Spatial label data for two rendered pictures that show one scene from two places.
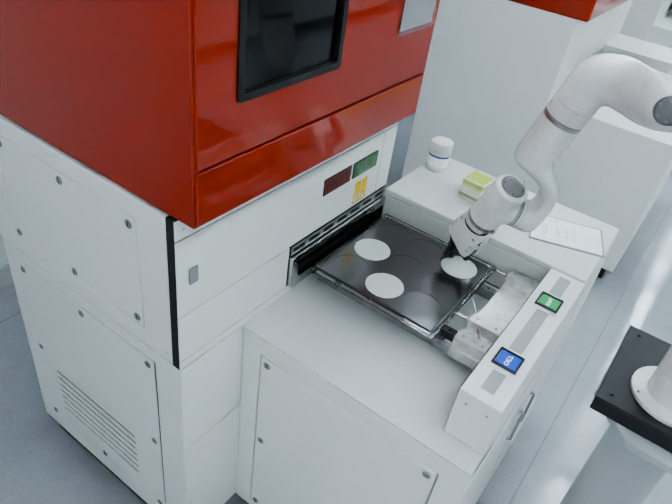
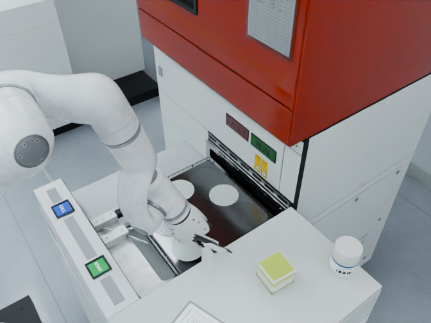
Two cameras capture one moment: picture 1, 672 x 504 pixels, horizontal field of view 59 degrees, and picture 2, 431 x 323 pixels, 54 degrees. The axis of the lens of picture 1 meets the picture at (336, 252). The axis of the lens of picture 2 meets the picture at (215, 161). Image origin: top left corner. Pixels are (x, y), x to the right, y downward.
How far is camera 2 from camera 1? 2.00 m
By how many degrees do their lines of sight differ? 81
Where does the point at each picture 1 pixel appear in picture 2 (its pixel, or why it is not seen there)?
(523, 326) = (84, 234)
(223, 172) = (146, 18)
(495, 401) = (41, 190)
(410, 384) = (109, 201)
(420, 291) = not seen: hidden behind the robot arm
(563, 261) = (143, 314)
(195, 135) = not seen: outside the picture
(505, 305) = (136, 270)
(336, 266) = (207, 170)
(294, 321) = (182, 161)
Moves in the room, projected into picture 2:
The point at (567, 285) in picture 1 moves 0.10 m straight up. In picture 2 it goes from (113, 300) to (106, 279)
